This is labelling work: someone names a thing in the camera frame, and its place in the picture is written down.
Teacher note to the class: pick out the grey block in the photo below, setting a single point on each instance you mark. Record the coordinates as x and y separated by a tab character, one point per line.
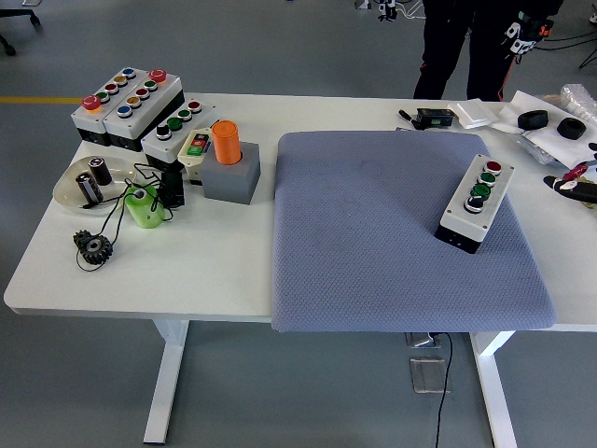
231	182

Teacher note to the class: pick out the black office chair base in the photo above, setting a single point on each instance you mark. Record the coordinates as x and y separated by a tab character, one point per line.
23	13

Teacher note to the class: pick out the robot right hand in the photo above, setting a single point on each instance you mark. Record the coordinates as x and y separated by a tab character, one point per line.
578	192

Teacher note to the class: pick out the green cylinder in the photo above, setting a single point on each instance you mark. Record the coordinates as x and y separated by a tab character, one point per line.
144	210

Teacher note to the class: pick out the black pen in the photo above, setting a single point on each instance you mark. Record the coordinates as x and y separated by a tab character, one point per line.
408	117

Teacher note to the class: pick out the four-button white control box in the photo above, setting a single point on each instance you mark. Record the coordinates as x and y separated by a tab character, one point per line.
161	147
466	219

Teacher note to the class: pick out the silver shallow dish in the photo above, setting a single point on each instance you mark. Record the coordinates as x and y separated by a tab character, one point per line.
67	186

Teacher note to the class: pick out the person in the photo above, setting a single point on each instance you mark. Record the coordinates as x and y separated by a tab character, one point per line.
443	46

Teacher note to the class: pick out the grey-blue textured mat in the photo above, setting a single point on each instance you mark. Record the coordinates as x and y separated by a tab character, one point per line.
364	233

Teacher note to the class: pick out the white switch plate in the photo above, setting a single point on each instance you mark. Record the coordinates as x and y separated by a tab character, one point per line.
471	114

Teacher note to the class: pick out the metal floor socket lid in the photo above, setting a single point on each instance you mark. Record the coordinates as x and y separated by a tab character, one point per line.
420	340

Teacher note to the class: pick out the five-button box red mushroom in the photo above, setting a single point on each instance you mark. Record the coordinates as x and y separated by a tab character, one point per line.
93	119
140	107

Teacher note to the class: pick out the black capacitor cylinder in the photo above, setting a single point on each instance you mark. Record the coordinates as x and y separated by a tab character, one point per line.
101	172
89	187

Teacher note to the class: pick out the black box green label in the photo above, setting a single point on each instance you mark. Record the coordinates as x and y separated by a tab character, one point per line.
434	117

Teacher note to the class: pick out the clear bubble wrap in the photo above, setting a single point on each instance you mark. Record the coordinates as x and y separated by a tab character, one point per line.
580	98

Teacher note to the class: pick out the metal floor socket plate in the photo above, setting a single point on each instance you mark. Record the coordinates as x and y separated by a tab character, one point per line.
426	375

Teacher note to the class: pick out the black stand leg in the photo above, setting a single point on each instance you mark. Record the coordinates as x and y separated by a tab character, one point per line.
588	57

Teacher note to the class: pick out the orange cylinder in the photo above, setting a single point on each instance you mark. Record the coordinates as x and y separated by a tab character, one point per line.
226	142

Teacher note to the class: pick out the cream red-green switch box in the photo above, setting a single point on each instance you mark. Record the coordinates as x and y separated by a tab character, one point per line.
196	144

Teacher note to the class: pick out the person's hand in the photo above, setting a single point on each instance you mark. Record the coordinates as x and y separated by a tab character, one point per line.
522	39
387	9

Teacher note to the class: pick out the white table leg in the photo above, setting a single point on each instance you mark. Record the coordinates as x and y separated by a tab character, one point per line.
496	396
165	382

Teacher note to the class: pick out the white paper sheet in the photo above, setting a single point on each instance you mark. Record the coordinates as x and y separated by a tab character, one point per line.
522	102

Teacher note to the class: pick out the black metal gear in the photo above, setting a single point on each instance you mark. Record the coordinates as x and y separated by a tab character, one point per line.
95	249

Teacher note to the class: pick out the small black device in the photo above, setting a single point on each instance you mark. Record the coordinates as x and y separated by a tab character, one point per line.
172	186

